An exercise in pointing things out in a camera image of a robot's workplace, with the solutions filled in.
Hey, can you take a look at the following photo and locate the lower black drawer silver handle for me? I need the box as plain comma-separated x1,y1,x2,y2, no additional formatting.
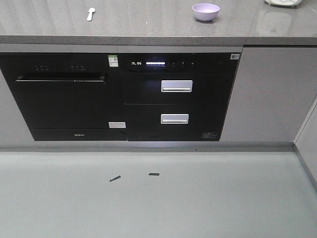
123,103,229,142

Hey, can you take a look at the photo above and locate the purple plastic bowl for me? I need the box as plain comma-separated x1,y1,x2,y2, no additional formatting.
192,3,220,22

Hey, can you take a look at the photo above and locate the black tape strip left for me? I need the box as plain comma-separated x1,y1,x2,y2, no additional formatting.
109,176,121,182

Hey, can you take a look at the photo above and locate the black drawer silver handle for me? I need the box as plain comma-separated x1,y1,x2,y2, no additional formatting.
123,103,229,142
119,71,235,106

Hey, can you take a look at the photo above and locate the white rice cooker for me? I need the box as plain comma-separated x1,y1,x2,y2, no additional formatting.
264,0,302,7

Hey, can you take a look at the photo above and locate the upper black drawer silver handle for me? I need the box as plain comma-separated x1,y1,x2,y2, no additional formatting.
119,71,235,106

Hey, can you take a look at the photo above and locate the grey cabinet panel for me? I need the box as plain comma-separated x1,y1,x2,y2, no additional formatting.
221,47,317,142

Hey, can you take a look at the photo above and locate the pale green plastic spoon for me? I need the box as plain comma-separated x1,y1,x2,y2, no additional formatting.
87,7,96,21

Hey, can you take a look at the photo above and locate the black disinfection cabinet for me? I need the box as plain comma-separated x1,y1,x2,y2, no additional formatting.
117,52,242,142

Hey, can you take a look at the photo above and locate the black built-in dishwasher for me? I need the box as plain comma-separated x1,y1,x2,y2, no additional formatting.
0,53,127,141

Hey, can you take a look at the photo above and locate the grey side cabinet door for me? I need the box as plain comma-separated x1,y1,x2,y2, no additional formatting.
294,97,317,189

